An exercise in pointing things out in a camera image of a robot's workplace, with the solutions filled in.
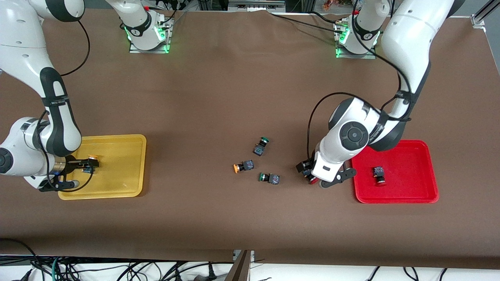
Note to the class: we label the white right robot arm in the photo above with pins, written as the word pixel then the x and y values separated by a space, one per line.
pixel 23 39

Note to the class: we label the brown table cover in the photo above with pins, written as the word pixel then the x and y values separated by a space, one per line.
pixel 234 218

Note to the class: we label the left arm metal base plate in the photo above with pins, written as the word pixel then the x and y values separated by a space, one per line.
pixel 357 56

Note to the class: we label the red push button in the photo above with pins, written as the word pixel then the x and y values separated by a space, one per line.
pixel 313 181
pixel 378 171

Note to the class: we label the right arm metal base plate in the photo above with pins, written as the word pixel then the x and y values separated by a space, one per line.
pixel 150 50

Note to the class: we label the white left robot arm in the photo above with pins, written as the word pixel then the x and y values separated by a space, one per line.
pixel 406 39

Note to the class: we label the yellow push button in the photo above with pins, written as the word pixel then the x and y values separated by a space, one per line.
pixel 247 166
pixel 92 157

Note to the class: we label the grey background device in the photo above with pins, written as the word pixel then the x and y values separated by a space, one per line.
pixel 254 6

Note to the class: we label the green push button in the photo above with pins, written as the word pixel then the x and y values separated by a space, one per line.
pixel 273 179
pixel 259 149

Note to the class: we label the aluminium frame profile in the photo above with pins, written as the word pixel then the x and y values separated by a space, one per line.
pixel 478 20

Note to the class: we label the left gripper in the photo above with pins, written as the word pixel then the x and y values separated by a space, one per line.
pixel 304 168

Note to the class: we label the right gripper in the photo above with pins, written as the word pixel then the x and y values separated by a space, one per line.
pixel 72 164

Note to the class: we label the metal table leg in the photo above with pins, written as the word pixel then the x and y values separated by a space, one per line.
pixel 242 269

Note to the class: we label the red plastic tray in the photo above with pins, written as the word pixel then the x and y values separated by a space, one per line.
pixel 406 171

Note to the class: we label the yellow plastic tray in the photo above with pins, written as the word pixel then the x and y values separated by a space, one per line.
pixel 117 171

